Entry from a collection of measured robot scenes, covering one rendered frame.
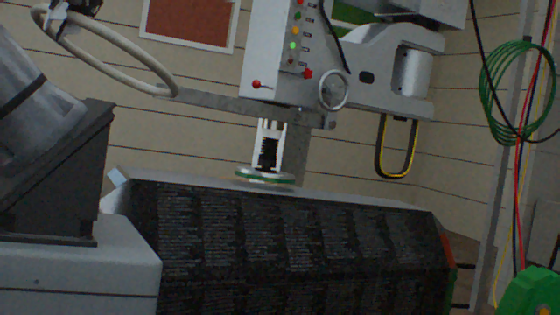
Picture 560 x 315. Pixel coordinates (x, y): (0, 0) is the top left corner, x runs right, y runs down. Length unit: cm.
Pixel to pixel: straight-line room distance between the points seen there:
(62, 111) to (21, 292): 31
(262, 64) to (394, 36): 58
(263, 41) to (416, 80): 73
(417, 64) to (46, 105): 184
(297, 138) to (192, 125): 544
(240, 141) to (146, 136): 126
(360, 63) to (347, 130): 689
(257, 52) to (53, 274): 142
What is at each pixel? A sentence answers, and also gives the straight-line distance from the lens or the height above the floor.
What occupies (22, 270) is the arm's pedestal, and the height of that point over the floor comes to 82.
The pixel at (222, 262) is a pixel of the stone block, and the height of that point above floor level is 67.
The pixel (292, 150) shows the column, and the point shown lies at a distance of 310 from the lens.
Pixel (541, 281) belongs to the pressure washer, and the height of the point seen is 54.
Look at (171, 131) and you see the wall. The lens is 843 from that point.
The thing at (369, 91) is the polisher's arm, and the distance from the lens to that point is 249.
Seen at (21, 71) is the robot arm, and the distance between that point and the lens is 115.
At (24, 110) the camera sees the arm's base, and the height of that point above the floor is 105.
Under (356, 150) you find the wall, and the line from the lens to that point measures 941.
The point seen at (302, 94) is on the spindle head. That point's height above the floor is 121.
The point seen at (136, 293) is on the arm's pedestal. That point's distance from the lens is 108.
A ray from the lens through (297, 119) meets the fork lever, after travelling 230.
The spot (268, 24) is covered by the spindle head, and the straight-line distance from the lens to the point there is 228.
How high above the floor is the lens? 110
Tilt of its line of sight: 3 degrees down
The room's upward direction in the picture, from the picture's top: 9 degrees clockwise
